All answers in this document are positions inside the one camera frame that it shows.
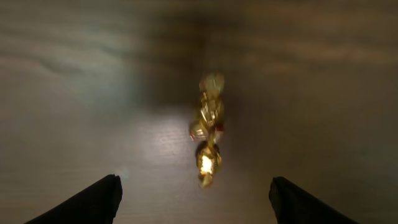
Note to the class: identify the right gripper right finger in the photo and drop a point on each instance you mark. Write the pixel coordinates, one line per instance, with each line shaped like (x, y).
(298, 208)

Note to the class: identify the gold wrapped candy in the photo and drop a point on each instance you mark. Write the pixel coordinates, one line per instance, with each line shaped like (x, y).
(208, 109)
(206, 165)

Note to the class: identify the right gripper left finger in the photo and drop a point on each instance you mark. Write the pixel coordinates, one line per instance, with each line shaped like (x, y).
(87, 205)

